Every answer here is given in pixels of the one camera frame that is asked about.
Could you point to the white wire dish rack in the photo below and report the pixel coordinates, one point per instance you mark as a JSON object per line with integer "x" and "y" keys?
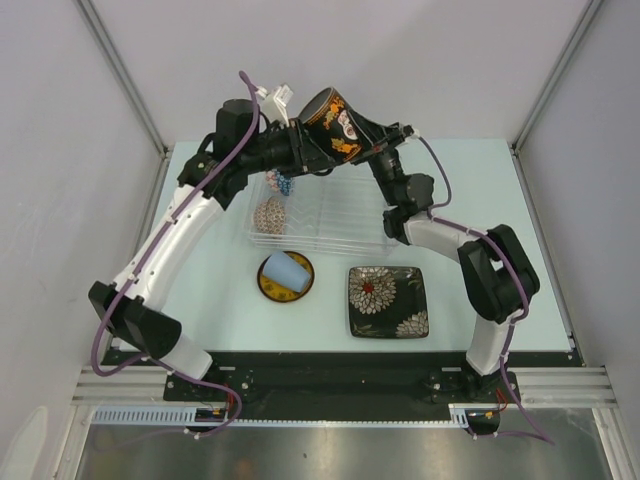
{"x": 341, "y": 213}

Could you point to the blue patterned bowl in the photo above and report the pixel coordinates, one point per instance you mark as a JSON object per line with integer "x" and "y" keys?
{"x": 279, "y": 183}

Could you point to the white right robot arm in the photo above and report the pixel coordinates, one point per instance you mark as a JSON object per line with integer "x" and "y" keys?
{"x": 499, "y": 278}

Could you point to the aluminium frame rail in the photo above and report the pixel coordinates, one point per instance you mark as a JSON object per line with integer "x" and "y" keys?
{"x": 572, "y": 387}

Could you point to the white slotted cable duct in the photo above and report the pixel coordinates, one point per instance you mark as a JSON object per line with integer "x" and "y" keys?
{"x": 204, "y": 417}

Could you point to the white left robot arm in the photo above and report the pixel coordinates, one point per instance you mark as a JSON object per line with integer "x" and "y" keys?
{"x": 130, "y": 307}

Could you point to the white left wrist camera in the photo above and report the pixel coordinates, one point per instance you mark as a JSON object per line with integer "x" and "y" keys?
{"x": 273, "y": 103}

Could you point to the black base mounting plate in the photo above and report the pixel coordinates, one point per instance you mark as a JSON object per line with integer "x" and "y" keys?
{"x": 352, "y": 384}

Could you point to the light blue plastic cup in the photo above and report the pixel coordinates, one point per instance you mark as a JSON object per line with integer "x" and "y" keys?
{"x": 287, "y": 272}

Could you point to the brown patterned bowl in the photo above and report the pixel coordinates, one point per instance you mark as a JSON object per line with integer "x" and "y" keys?
{"x": 269, "y": 217}

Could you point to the black floral square plate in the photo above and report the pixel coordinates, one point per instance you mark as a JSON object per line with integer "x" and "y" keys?
{"x": 387, "y": 302}

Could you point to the red lacquer cup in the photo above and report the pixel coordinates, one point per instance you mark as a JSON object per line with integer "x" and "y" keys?
{"x": 330, "y": 122}

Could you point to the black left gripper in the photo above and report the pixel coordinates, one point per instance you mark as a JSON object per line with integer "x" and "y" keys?
{"x": 307, "y": 156}

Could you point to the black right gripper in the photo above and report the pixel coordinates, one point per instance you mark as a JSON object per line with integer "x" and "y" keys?
{"x": 376, "y": 136}

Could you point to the yellow round saucer plate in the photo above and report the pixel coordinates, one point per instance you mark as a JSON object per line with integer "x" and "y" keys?
{"x": 277, "y": 293}

